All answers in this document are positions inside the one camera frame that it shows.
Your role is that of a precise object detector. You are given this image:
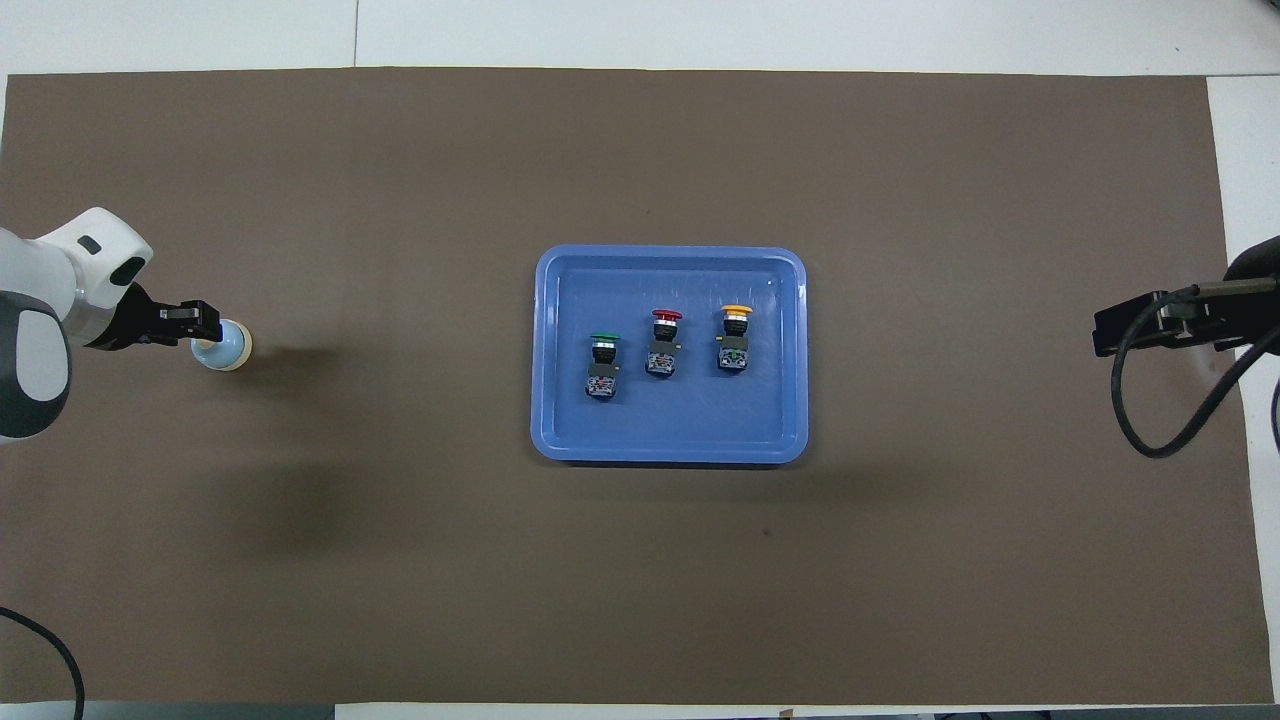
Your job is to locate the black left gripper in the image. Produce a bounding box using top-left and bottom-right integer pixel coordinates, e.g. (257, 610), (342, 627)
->
(98, 282), (224, 352)

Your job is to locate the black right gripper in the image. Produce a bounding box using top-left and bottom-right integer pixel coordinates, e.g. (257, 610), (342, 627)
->
(1091, 236), (1280, 359)

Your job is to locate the blue service bell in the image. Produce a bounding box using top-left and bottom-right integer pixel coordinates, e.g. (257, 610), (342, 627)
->
(190, 318), (254, 374)

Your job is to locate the yellow push button switch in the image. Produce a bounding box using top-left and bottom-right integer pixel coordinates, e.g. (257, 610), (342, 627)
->
(714, 304), (754, 375)

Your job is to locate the green push button switch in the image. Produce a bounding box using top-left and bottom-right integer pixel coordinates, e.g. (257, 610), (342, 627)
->
(584, 332), (622, 404)

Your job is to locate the red push button switch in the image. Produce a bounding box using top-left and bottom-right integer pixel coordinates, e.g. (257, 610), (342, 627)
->
(644, 308), (685, 379)

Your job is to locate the blue plastic tray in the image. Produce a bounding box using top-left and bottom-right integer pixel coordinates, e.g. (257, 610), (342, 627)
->
(530, 245), (809, 466)

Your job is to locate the brown table mat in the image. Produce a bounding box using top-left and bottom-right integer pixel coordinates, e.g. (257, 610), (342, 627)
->
(0, 67), (1276, 706)

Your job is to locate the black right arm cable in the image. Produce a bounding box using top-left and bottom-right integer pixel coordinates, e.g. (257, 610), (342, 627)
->
(1111, 284), (1280, 460)

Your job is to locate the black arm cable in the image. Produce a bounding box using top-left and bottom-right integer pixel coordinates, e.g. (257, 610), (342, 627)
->
(0, 606), (87, 720)
(1111, 284), (1280, 460)

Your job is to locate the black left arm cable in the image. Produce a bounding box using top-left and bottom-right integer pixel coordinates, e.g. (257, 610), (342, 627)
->
(0, 606), (87, 720)

